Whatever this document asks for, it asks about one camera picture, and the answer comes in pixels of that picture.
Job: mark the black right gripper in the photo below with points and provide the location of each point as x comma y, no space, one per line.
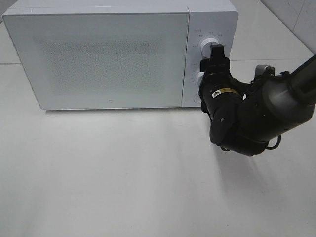
221,94

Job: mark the white microwave knob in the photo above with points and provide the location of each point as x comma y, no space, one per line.
206,43
199,78

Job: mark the white round door button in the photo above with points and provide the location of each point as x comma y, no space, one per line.
197,99

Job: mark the white microwave door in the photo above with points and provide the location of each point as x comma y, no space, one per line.
98,61

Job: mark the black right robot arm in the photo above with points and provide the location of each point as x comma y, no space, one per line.
245,117

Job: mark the white microwave oven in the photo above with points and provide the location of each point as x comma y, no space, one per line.
118,56

